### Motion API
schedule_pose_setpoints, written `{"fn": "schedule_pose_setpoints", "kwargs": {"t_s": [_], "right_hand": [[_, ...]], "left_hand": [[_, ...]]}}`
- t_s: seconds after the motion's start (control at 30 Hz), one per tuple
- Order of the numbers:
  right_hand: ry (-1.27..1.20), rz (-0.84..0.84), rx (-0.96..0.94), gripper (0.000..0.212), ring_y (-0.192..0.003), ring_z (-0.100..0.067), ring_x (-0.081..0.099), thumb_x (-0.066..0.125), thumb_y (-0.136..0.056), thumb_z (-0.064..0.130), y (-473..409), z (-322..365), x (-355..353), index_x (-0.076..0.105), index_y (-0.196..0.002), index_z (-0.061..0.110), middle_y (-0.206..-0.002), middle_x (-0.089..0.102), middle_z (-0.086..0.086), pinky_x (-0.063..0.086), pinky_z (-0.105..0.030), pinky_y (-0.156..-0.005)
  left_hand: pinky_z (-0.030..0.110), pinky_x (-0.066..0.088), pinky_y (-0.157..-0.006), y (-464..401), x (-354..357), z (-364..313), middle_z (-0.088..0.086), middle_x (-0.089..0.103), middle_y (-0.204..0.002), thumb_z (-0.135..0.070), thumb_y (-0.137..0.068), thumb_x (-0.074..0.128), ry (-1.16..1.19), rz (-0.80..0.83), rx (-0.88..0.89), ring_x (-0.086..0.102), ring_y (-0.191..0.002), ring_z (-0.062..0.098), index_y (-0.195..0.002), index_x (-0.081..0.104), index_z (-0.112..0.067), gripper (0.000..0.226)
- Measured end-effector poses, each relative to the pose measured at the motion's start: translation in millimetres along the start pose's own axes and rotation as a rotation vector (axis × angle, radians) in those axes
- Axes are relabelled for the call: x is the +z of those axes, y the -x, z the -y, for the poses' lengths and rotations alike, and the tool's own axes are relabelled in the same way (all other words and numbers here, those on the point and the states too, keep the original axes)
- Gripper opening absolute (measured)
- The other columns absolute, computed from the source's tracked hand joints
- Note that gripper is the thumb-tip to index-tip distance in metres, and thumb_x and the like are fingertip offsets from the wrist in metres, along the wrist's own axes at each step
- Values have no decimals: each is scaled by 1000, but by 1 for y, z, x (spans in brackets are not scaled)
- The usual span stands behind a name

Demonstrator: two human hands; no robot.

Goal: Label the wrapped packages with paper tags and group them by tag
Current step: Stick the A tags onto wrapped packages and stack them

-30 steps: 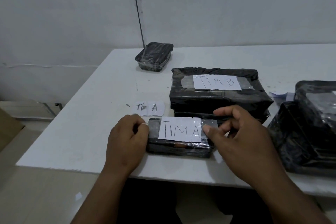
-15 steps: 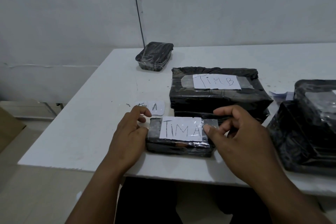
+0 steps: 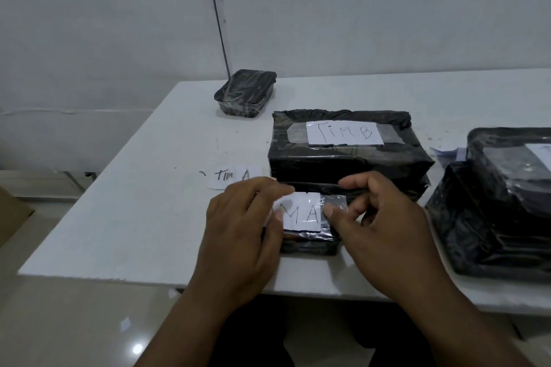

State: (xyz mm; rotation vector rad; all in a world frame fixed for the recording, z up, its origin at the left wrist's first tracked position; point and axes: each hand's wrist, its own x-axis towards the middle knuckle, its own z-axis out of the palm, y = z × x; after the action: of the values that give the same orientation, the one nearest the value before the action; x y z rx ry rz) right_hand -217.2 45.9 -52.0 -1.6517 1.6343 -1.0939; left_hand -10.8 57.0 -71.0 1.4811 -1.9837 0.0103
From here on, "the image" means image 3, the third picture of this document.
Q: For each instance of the brown cardboard sheet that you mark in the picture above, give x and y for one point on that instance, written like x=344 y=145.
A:
x=13 y=216

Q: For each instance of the person's right hand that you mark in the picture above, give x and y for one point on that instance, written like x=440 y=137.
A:
x=387 y=242

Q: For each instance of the person's left hand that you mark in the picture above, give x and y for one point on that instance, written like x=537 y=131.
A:
x=236 y=250

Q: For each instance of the large black package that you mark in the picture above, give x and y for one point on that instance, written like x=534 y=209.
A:
x=456 y=229

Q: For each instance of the white label thin writing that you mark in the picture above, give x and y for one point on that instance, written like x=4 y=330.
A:
x=540 y=156
x=301 y=216

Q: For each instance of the rounded black package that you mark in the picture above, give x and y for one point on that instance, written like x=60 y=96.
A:
x=495 y=173

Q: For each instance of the folded white paper sign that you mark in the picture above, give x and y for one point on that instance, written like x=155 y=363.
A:
x=447 y=154

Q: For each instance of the grey metal frame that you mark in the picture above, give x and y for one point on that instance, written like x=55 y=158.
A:
x=88 y=174

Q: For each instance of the small lumpy black package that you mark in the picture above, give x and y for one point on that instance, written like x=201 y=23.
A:
x=305 y=244

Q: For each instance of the white label black bottom line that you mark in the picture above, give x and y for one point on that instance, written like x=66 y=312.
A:
x=344 y=132

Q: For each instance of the white label small writing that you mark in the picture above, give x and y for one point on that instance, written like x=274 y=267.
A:
x=224 y=175

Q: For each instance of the person's dark trousers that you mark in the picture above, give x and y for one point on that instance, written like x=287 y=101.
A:
x=323 y=336

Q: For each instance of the thick black package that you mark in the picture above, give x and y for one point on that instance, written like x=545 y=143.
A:
x=404 y=184

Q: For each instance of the black tray container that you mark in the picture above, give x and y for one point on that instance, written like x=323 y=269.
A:
x=245 y=91

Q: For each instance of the small white paper scrap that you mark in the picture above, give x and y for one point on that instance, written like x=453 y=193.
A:
x=125 y=324

